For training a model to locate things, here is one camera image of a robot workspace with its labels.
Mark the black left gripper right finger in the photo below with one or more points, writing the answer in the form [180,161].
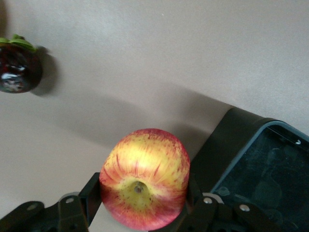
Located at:
[217,217]

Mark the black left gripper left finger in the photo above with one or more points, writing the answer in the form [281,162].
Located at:
[70,212]

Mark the black plastic box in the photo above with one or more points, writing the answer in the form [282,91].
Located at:
[229,145]

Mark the red yellow striped apple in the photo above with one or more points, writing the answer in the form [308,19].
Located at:
[144,169]

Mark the dark purple mangosteen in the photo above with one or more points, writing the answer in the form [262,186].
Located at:
[17,70]

